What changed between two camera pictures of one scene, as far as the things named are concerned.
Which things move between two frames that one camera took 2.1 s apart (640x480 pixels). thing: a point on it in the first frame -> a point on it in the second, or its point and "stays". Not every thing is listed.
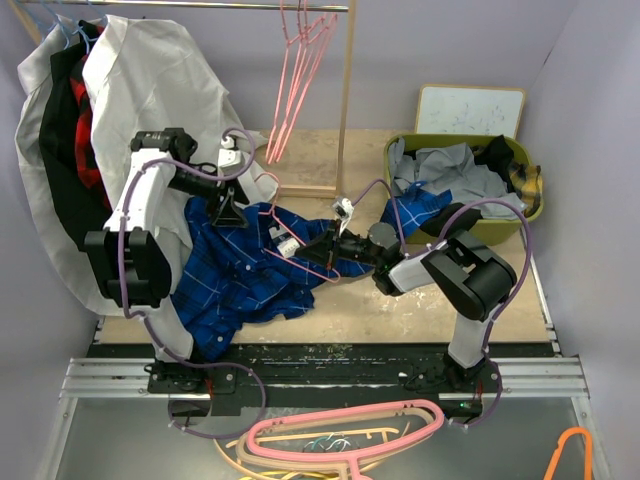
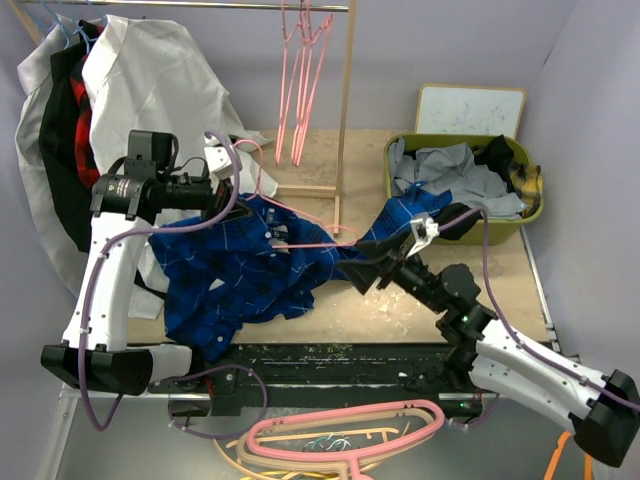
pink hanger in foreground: x=351 y=458 stays
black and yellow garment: x=523 y=180 stays
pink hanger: x=285 y=258 -> x=258 y=195
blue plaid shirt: x=244 y=261 stays
